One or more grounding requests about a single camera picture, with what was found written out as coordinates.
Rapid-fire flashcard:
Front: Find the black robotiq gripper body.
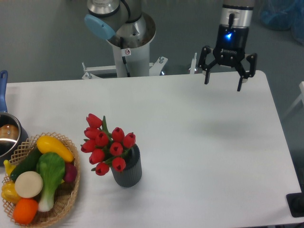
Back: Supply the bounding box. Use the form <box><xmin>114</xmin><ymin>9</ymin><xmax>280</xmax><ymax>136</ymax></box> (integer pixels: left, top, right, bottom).
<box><xmin>213</xmin><ymin>25</ymin><xmax>249</xmax><ymax>68</ymax></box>

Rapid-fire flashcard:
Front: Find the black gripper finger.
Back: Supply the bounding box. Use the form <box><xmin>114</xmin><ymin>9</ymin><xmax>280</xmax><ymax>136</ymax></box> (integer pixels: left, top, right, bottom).
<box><xmin>234</xmin><ymin>52</ymin><xmax>258</xmax><ymax>92</ymax></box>
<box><xmin>198</xmin><ymin>46</ymin><xmax>218</xmax><ymax>85</ymax></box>

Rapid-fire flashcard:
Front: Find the red tulip bouquet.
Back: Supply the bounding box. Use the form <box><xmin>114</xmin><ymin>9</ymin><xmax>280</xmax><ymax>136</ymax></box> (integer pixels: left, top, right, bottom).
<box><xmin>81</xmin><ymin>114</ymin><xmax>136</xmax><ymax>176</ymax></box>

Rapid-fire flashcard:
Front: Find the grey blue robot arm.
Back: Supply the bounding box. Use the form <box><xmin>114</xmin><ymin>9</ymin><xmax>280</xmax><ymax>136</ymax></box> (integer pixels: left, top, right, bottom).
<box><xmin>198</xmin><ymin>0</ymin><xmax>257</xmax><ymax>91</ymax></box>

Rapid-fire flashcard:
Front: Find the dark grey ribbed vase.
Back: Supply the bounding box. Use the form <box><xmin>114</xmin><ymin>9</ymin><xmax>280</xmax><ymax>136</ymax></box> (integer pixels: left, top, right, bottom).
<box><xmin>111</xmin><ymin>144</ymin><xmax>142</xmax><ymax>188</ymax></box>

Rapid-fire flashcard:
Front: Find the blue plastic bag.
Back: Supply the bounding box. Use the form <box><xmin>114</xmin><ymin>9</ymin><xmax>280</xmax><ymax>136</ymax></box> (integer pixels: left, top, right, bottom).
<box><xmin>259</xmin><ymin>0</ymin><xmax>304</xmax><ymax>45</ymax></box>

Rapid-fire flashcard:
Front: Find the white furniture leg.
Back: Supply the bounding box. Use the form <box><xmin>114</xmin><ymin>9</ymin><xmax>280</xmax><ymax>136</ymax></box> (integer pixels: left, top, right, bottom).
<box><xmin>283</xmin><ymin>81</ymin><xmax>304</xmax><ymax>119</ymax></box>

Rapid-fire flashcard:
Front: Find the black device at table edge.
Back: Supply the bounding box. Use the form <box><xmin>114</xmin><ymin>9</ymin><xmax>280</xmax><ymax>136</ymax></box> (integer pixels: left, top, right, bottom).
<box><xmin>286</xmin><ymin>192</ymin><xmax>304</xmax><ymax>218</ymax></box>

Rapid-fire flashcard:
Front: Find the purple red radish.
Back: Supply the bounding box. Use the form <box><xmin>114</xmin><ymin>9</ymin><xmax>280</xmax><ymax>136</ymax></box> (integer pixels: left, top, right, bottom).
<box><xmin>63</xmin><ymin>163</ymin><xmax>77</xmax><ymax>183</ymax></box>

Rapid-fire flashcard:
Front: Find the yellow squash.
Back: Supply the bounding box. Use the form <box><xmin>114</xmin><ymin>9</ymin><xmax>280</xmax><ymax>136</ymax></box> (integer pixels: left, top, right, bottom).
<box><xmin>36</xmin><ymin>135</ymin><xmax>74</xmax><ymax>162</ymax></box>

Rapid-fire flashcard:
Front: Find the green bok choy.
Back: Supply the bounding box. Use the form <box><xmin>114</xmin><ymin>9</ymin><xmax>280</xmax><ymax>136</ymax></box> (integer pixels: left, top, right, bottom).
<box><xmin>36</xmin><ymin>152</ymin><xmax>65</xmax><ymax>212</ymax></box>

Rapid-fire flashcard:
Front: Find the woven wicker basket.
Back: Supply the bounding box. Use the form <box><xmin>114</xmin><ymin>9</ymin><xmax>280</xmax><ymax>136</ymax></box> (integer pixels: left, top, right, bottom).
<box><xmin>0</xmin><ymin>133</ymin><xmax>80</xmax><ymax>228</ymax></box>

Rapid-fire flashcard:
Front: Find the dark green cucumber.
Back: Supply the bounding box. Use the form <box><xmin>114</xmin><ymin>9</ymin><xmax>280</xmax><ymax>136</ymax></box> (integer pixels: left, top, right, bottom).
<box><xmin>10</xmin><ymin>147</ymin><xmax>42</xmax><ymax>181</ymax></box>

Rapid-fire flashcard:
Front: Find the round cream white vegetable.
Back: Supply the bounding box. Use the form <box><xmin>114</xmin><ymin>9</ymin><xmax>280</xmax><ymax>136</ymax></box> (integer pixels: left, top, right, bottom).
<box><xmin>15</xmin><ymin>171</ymin><xmax>43</xmax><ymax>198</ymax></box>

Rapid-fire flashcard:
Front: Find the yellow banana tip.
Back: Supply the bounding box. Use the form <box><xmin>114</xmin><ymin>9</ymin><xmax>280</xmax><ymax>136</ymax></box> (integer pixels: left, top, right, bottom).
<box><xmin>3</xmin><ymin>160</ymin><xmax>16</xmax><ymax>176</ymax></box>

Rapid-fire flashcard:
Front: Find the orange fruit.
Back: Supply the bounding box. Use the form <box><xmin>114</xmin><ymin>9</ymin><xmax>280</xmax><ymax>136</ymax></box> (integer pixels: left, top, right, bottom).
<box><xmin>13</xmin><ymin>198</ymin><xmax>38</xmax><ymax>225</ymax></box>

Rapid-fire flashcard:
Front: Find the yellow bell pepper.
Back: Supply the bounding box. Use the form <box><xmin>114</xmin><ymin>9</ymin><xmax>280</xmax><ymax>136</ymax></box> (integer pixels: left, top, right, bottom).
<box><xmin>1</xmin><ymin>181</ymin><xmax>22</xmax><ymax>204</ymax></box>

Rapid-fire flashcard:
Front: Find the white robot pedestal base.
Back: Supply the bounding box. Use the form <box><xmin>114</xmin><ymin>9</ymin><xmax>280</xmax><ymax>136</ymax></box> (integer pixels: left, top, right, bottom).
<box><xmin>81</xmin><ymin>0</ymin><xmax>199</xmax><ymax>80</ymax></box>

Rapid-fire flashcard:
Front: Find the blue handled saucepan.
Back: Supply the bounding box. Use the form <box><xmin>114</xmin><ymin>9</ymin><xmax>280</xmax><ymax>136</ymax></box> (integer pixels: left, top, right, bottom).
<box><xmin>0</xmin><ymin>70</ymin><xmax>28</xmax><ymax>167</ymax></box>

